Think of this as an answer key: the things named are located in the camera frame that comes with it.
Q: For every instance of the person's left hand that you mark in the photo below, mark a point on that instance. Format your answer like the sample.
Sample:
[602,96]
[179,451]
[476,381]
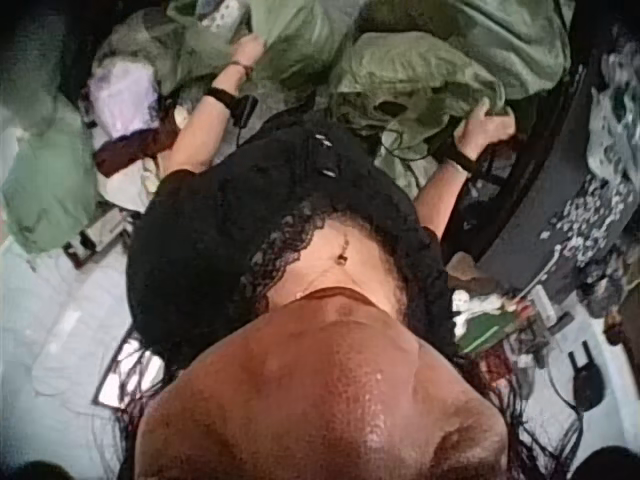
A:
[248,51]

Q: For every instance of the person's right hand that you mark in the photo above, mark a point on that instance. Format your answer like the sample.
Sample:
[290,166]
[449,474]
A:
[481,131]

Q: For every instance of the green bed sheet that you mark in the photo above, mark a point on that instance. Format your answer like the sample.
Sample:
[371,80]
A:
[415,65]

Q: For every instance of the white patterned cloth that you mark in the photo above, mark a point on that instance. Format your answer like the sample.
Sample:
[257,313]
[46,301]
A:
[220,11]

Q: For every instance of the black wrist band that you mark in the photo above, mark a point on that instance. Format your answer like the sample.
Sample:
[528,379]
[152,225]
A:
[465,160]
[222,96]

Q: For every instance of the grey green crumpled cloth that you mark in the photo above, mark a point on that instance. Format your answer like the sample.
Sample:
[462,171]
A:
[142,45]

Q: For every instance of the lavender cloth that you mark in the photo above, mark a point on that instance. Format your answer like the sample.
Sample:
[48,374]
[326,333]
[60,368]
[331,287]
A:
[120,100]

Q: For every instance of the maroon cloth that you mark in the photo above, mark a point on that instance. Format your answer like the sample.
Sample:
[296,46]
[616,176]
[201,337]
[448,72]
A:
[132,150]

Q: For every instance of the grey box device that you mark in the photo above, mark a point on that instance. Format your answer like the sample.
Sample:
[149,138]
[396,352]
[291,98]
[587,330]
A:
[95,236]

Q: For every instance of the green pillow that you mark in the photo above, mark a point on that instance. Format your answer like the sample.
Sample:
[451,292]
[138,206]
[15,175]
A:
[45,185]

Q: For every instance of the dark curved furniture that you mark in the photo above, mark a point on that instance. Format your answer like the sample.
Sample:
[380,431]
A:
[530,210]

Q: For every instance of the green flat book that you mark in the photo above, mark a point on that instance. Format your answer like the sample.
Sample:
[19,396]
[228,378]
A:
[481,336]

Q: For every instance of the white floral cloth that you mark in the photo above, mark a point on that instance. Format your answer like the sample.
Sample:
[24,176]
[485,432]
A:
[617,130]

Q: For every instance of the white crumpled sheet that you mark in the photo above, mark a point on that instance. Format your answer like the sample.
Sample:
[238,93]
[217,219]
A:
[55,360]

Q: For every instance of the dark speckled cloth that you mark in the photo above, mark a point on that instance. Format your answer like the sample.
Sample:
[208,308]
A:
[590,220]

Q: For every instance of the black power adapter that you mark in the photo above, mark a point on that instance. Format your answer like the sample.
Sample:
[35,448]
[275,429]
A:
[586,380]

